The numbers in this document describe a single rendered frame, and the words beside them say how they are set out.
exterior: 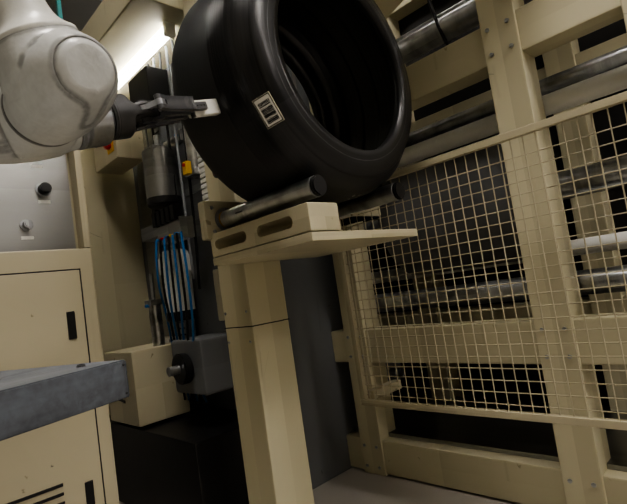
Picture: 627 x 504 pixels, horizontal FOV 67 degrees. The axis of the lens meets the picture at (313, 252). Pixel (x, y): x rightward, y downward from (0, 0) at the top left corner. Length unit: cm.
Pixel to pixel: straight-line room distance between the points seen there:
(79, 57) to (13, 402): 37
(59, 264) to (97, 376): 94
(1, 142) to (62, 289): 71
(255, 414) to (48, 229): 76
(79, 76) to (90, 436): 105
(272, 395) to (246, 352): 13
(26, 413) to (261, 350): 86
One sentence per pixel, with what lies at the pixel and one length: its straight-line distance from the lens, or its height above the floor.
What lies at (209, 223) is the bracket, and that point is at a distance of 120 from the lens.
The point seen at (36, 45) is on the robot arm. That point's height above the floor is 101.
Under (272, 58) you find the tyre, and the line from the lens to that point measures 99.
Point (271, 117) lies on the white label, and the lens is 95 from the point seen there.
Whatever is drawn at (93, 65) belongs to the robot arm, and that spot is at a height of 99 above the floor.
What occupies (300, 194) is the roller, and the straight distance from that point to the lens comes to 98.
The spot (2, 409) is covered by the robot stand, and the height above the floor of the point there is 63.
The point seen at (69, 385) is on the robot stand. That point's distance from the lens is 51.
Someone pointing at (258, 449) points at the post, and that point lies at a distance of 136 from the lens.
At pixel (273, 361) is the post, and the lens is 131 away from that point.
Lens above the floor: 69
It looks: 4 degrees up
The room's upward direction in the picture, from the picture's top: 8 degrees counter-clockwise
